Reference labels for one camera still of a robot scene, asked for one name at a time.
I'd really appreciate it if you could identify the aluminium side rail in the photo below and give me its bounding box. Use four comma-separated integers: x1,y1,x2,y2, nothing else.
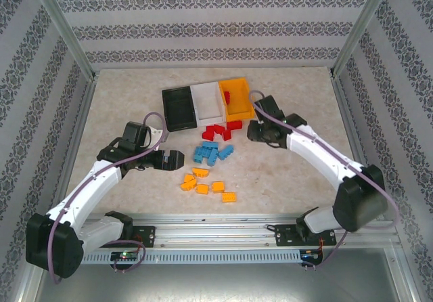
329,72,386,221
45,71,99,223

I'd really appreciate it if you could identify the aluminium front frame beam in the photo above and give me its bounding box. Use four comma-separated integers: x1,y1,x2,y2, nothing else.
388,240,428,302
9,266,47,302

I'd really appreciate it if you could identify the yellow plastic bin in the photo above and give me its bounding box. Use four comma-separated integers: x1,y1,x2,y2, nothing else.
218,77,256,123

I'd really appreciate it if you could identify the white plastic bin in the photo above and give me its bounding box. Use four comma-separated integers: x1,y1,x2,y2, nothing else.
190,81,227,127

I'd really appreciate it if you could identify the grey metal sheet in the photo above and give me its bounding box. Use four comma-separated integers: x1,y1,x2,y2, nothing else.
33,247,419,302

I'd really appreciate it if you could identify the black plastic bin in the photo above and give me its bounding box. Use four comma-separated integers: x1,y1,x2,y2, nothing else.
161,87,199,133

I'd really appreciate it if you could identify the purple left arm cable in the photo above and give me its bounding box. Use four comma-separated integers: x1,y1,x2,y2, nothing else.
47,111,169,285

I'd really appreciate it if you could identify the small circuit board green light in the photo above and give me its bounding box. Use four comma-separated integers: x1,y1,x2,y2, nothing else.
110,251,139,261

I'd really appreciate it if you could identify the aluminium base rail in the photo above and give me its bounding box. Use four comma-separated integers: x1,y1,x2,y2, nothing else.
83,213,401,249

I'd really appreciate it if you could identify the long blue lego brick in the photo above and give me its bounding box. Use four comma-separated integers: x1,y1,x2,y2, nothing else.
218,145,235,161

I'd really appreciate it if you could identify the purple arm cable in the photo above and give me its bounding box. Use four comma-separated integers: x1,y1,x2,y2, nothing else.
47,111,169,285
248,90,402,272

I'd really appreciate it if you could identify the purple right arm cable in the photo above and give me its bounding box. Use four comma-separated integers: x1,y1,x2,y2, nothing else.
248,90,402,272

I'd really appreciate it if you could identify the grey slotted cable duct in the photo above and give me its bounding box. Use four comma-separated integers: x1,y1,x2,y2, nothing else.
83,250,302,265

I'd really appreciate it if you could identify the aluminium frame post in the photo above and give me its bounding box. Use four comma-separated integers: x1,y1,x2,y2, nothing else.
30,0,99,81
330,0,396,78

